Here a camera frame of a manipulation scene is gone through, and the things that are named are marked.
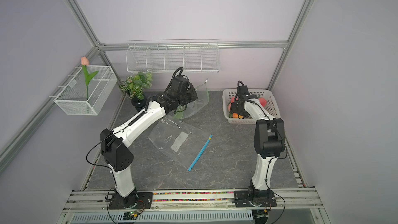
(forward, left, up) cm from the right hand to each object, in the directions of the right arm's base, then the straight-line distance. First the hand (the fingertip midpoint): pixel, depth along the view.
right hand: (237, 110), depth 98 cm
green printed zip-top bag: (-16, +30, +21) cm, 39 cm away
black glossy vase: (+6, +65, -1) cm, 65 cm away
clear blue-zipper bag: (-18, +34, -8) cm, 39 cm away
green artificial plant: (+4, +61, +18) cm, 63 cm away
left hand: (-3, +24, +19) cm, 31 cm away
